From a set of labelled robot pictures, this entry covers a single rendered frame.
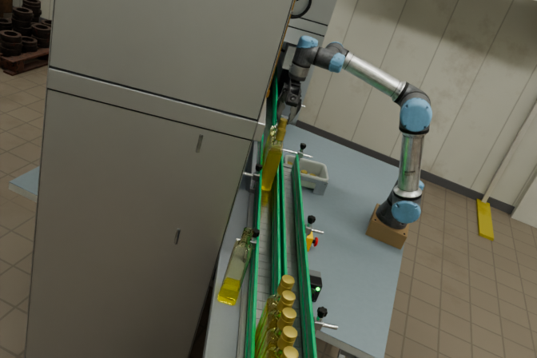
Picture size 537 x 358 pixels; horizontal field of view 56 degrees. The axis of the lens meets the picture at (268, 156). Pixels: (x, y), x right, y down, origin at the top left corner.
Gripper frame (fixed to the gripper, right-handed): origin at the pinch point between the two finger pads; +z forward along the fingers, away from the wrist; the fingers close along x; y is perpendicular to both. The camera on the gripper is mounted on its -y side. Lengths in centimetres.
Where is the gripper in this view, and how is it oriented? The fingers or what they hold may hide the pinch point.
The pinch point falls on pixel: (283, 121)
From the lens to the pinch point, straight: 212.0
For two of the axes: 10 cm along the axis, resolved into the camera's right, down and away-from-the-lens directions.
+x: -9.6, -2.4, -1.3
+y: -0.1, -4.6, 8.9
